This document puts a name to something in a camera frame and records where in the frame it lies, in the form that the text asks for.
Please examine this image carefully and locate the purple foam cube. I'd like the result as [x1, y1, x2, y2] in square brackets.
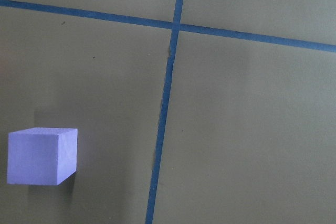
[7, 127, 78, 186]

